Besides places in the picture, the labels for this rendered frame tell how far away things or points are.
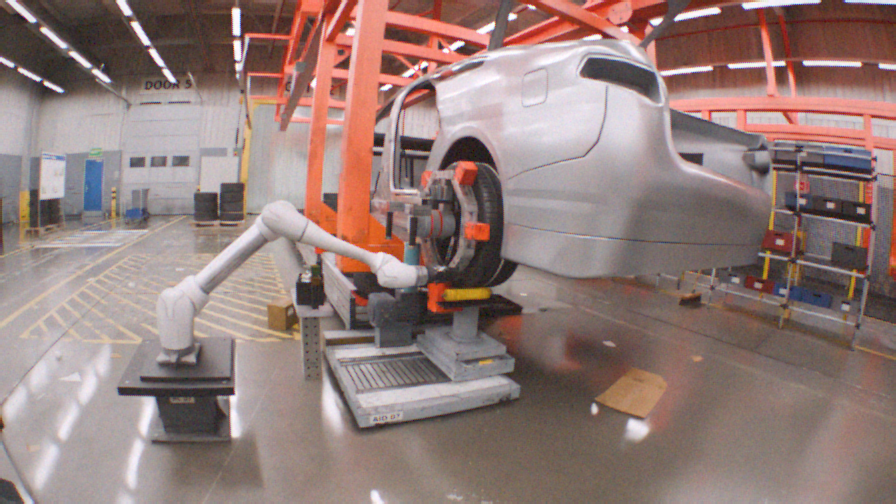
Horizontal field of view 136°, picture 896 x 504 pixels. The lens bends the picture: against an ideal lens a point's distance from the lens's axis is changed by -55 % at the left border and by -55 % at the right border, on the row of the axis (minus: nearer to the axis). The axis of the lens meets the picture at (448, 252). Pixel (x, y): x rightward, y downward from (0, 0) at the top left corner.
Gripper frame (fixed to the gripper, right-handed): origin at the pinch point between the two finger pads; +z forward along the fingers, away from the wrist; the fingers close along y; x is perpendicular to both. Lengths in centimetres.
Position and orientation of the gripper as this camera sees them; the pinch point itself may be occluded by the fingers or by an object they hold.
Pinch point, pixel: (464, 274)
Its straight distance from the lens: 189.1
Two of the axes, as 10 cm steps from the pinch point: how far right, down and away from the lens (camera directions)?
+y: 3.6, -5.9, -7.2
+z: 8.9, 0.0, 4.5
